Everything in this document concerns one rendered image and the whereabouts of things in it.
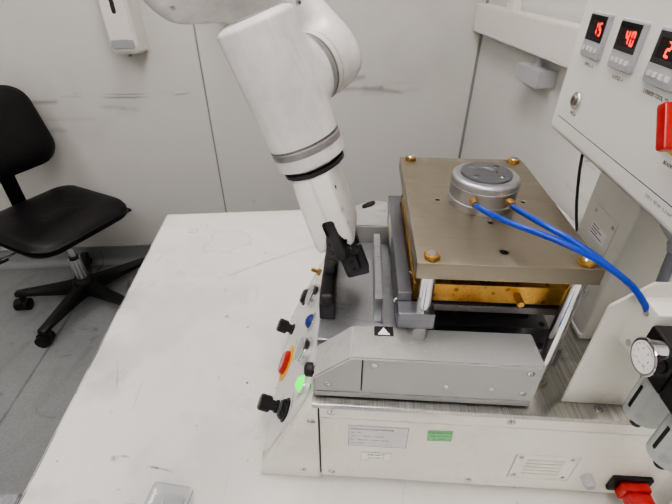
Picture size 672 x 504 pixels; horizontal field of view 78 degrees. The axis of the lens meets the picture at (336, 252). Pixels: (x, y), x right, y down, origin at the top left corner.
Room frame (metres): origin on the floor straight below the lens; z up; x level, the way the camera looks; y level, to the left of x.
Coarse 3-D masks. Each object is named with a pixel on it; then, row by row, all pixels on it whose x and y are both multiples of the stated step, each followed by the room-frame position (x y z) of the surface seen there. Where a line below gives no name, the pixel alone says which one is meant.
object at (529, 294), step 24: (408, 240) 0.44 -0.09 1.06; (408, 264) 0.41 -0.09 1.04; (456, 288) 0.36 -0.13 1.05; (480, 288) 0.35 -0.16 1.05; (504, 288) 0.35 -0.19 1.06; (528, 288) 0.35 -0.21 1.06; (552, 288) 0.35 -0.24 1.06; (504, 312) 0.35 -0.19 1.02; (528, 312) 0.35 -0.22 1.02; (552, 312) 0.35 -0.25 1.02
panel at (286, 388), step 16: (320, 272) 0.58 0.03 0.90; (304, 304) 0.58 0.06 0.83; (304, 320) 0.52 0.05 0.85; (288, 336) 0.56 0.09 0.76; (304, 336) 0.46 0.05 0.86; (288, 368) 0.45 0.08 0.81; (288, 384) 0.40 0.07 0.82; (304, 384) 0.34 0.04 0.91; (288, 400) 0.36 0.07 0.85; (304, 400) 0.32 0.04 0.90; (272, 416) 0.39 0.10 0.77; (288, 416) 0.33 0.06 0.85; (272, 432) 0.35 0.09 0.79
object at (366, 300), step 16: (368, 256) 0.53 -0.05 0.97; (384, 256) 0.53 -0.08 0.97; (384, 272) 0.49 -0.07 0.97; (352, 288) 0.45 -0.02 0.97; (368, 288) 0.45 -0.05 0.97; (384, 288) 0.45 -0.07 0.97; (336, 304) 0.42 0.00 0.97; (352, 304) 0.42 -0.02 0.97; (368, 304) 0.42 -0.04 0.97; (384, 304) 0.42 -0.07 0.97; (320, 320) 0.39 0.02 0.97; (336, 320) 0.39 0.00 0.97; (352, 320) 0.39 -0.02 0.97; (368, 320) 0.39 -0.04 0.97; (384, 320) 0.39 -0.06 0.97; (320, 336) 0.36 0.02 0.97; (560, 352) 0.34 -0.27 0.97
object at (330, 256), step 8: (328, 240) 0.52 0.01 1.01; (328, 248) 0.50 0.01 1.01; (328, 256) 0.48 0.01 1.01; (328, 264) 0.46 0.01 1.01; (336, 264) 0.46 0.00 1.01; (328, 272) 0.44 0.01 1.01; (336, 272) 0.44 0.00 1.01; (328, 280) 0.42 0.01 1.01; (336, 280) 0.43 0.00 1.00; (320, 288) 0.41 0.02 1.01; (328, 288) 0.41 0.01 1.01; (336, 288) 0.43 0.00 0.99; (320, 296) 0.40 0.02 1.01; (328, 296) 0.39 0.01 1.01; (320, 304) 0.39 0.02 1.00; (328, 304) 0.39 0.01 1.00; (320, 312) 0.39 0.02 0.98; (328, 312) 0.39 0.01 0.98
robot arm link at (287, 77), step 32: (224, 32) 0.44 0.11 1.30; (256, 32) 0.43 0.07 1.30; (288, 32) 0.44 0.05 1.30; (256, 64) 0.43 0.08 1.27; (288, 64) 0.43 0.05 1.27; (320, 64) 0.47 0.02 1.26; (256, 96) 0.43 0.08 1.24; (288, 96) 0.43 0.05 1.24; (320, 96) 0.45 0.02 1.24; (288, 128) 0.43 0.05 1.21; (320, 128) 0.44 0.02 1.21
